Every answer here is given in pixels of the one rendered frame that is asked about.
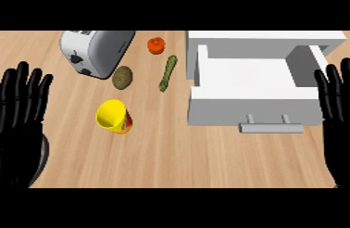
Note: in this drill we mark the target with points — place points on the orange bell pepper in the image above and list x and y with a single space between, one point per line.
157 45

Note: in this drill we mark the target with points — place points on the brown potato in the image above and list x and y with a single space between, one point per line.
122 77

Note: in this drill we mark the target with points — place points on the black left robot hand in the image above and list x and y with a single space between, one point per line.
21 129

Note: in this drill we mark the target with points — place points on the white cabinet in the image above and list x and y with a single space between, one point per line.
255 41

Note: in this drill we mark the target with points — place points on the white open drawer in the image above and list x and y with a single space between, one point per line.
255 92

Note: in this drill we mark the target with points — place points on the yellow cup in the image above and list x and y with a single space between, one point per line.
114 116

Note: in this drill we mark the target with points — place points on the green cucumber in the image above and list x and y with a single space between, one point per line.
167 73

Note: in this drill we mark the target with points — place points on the silver toaster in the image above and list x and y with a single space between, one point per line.
97 51

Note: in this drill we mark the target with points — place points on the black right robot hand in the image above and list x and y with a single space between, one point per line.
336 126

